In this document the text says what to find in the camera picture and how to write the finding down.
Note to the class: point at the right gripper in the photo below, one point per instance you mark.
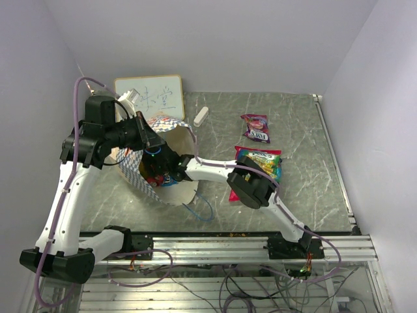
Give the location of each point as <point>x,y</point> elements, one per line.
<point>154,169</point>

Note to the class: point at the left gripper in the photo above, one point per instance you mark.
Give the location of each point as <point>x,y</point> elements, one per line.
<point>146,134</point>

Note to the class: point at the red Skittles bag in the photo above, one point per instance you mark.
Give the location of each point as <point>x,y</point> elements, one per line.
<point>155,181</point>

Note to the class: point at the checkered paper bag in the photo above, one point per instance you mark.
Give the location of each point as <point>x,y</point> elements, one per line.
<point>164,187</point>

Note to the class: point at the blue M&M's bag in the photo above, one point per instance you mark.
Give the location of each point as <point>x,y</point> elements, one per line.
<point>168,180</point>

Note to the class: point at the red chips bag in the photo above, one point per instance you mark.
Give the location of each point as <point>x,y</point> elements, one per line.
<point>233,196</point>

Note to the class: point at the purple snack bag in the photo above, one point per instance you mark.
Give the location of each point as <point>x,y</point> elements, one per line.
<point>256,127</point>

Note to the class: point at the green Fox's candy bag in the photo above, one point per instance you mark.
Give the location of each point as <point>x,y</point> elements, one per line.
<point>268,160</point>

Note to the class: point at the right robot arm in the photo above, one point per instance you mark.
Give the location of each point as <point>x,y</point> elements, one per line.
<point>254,187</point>

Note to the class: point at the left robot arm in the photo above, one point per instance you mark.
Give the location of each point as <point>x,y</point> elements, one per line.
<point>58,253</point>

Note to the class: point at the small whiteboard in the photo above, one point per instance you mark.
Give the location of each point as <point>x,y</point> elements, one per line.
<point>158,95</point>

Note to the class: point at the white board eraser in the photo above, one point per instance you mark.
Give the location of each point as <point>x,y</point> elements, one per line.
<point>201,116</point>

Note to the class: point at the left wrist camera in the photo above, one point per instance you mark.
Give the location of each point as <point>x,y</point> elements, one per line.
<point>128,100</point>

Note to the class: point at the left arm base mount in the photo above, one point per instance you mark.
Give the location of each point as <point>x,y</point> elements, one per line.
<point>135,245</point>

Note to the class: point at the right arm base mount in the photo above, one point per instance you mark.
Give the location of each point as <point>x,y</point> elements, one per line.
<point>280,249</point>

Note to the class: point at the aluminium frame rail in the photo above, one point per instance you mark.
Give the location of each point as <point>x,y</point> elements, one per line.
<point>252,249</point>

